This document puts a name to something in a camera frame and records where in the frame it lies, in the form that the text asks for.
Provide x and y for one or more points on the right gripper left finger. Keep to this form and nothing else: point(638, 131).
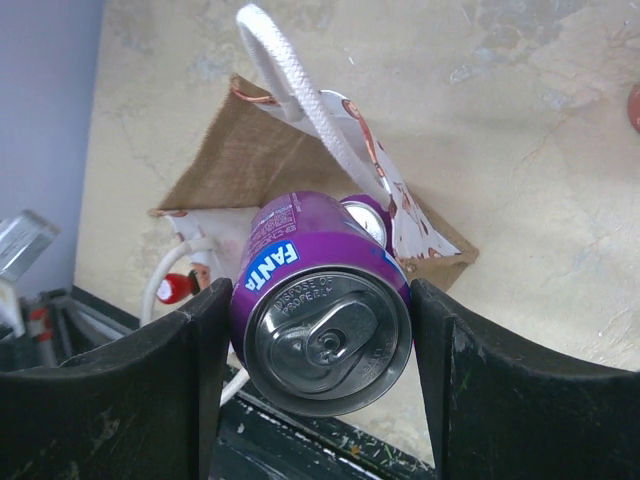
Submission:
point(145, 406)

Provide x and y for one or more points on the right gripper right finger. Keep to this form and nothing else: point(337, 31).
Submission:
point(500, 406)

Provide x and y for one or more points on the purple Fanta can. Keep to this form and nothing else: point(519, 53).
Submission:
point(320, 310)

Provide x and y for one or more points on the patterned canvas tote bag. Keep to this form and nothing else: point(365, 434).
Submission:
point(285, 137)

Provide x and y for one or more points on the red cola can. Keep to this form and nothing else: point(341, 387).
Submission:
point(633, 107)

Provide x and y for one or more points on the purple soda can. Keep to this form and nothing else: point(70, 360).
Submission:
point(371, 217)

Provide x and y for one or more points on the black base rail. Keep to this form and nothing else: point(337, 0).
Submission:
point(255, 441)

